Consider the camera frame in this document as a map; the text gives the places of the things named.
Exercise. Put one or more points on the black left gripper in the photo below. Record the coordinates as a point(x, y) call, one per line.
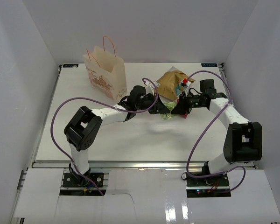
point(161, 108)

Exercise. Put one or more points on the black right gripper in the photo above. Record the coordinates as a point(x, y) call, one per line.
point(183, 105)

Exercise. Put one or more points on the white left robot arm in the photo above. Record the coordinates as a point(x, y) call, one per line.
point(83, 128)

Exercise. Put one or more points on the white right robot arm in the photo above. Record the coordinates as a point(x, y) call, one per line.
point(243, 141)

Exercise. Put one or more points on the cream paper gift bag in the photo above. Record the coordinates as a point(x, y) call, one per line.
point(106, 72)

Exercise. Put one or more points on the brown padded mailer envelope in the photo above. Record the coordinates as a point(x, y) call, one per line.
point(169, 85)

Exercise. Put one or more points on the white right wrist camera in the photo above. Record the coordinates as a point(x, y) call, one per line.
point(185, 82)

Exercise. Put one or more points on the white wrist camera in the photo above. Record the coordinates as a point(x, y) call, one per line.
point(185, 82)
point(151, 88)

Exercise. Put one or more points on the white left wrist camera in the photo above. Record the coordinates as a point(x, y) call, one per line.
point(151, 88)

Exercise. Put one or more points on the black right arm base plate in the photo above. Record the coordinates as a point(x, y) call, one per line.
point(215, 186)

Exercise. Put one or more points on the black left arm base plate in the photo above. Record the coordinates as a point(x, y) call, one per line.
point(70, 182)

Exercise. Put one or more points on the aluminium front rail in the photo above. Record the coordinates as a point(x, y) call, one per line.
point(106, 166)

